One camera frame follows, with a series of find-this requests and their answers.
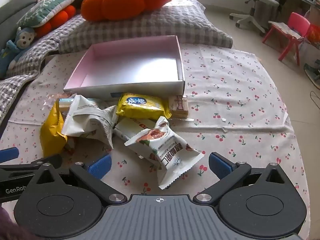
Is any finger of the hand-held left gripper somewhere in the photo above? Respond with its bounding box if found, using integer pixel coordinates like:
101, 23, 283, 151
0, 154, 63, 178
0, 147, 20, 164

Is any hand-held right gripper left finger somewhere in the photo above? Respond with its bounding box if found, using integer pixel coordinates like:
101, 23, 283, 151
24, 154, 125, 205

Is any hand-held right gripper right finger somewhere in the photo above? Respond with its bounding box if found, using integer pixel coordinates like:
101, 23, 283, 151
195, 152, 299, 204

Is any yellow snack bag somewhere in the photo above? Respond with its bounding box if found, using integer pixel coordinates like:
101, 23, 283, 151
40, 100, 68, 158

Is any white nut snack packet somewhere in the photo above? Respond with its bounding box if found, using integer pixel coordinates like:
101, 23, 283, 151
124, 116, 205, 190

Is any pink shallow cardboard box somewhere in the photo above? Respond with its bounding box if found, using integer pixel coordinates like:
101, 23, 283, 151
63, 35, 186, 102

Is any crumpled white printed packet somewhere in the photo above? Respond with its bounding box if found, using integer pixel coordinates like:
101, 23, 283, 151
61, 94, 119, 149

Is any small cream blue-label packet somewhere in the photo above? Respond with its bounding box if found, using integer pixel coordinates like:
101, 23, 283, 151
59, 98, 76, 111

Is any clear pink rice snack packet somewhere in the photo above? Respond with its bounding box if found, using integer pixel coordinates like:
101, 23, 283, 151
44, 92, 77, 105

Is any clear brown wafer packet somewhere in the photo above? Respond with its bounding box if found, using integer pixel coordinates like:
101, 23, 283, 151
168, 95, 194, 123

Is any cherry print cloth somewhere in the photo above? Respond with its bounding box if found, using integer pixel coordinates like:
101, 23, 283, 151
0, 44, 310, 240

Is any blue monkey plush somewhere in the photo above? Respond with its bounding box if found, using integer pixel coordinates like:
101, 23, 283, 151
0, 26, 35, 78

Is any grey checked blanket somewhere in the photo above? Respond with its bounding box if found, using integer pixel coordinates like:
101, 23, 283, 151
0, 12, 88, 120

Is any small orange pumpkin cushion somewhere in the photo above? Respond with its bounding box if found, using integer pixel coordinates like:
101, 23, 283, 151
34, 5, 77, 38

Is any dark grey sofa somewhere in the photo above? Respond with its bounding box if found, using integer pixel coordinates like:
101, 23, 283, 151
0, 0, 38, 45

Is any grey checked pillow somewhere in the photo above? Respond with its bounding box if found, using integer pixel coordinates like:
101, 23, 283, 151
59, 0, 233, 54

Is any printed cloth chair pad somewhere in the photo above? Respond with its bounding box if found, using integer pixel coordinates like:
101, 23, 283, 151
269, 21, 304, 40

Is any teal snowflake cushion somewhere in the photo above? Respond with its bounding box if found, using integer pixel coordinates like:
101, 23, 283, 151
16, 0, 84, 28

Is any red bag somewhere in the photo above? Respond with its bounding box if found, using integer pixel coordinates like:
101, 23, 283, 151
306, 24, 320, 45

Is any pink child chair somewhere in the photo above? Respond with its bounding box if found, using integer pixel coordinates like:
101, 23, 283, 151
262, 12, 310, 62

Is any large orange pumpkin cushion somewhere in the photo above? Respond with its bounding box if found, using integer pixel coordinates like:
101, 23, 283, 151
80, 0, 178, 22

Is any thin floor cable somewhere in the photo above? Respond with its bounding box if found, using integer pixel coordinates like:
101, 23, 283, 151
310, 90, 320, 108

